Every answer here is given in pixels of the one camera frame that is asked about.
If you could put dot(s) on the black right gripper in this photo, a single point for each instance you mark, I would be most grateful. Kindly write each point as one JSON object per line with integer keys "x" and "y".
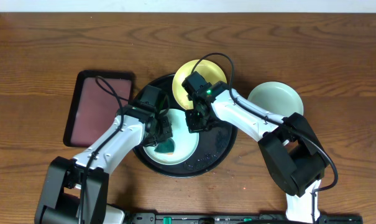
{"x": 192, "y": 126}

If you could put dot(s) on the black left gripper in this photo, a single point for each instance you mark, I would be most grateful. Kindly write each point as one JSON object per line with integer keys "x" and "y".
{"x": 167, "y": 126}

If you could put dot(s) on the green yellow sponge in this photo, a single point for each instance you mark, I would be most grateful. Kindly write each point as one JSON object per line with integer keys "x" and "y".
{"x": 165, "y": 147}

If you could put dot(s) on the mint plate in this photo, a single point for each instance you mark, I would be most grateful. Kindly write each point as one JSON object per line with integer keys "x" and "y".
{"x": 278, "y": 98}
{"x": 185, "y": 142}

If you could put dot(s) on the yellow plate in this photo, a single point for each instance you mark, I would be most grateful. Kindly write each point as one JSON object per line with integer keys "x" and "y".
{"x": 210, "y": 71}

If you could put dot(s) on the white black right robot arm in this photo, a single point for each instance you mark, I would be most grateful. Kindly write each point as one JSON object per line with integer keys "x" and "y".
{"x": 292, "y": 153}

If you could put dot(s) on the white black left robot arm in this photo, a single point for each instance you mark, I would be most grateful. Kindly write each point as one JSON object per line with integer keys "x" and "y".
{"x": 76, "y": 190}

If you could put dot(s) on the round black tray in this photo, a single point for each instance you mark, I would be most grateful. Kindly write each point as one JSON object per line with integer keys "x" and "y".
{"x": 213, "y": 147}

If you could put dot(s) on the black rectangular maroon tray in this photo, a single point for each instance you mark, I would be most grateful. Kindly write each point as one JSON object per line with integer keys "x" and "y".
{"x": 93, "y": 109}

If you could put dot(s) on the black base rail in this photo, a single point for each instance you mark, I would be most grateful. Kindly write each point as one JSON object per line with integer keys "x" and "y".
{"x": 151, "y": 218}

